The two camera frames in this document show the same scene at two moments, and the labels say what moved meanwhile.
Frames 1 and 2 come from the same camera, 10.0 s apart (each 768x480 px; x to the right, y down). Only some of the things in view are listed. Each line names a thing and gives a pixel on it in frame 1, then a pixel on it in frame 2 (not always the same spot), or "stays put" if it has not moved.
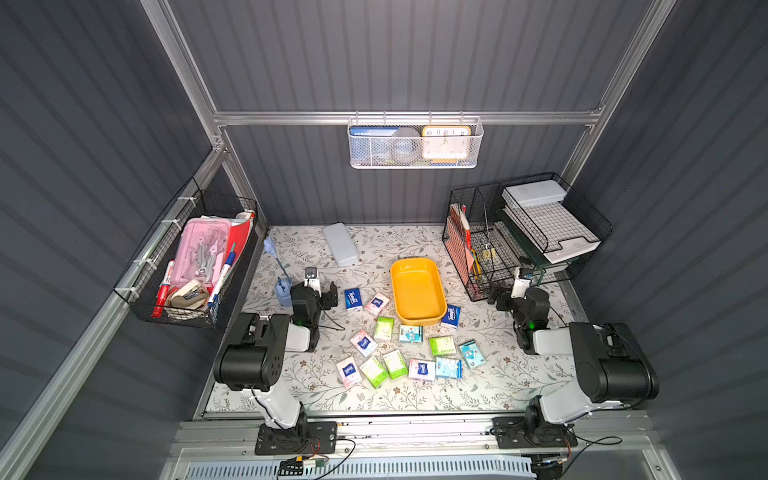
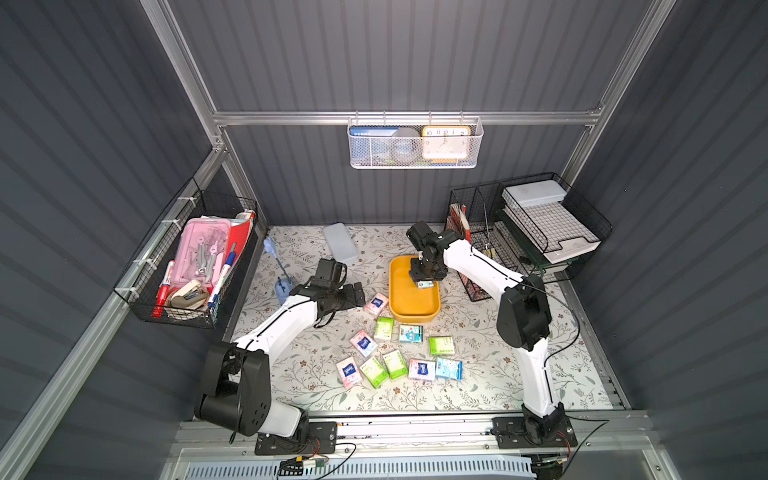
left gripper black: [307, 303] → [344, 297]
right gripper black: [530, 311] → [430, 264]
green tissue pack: [384, 328] stays put
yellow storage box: [418, 291] stays put
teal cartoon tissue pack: [411, 334] stays put
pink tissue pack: [377, 304] stays put
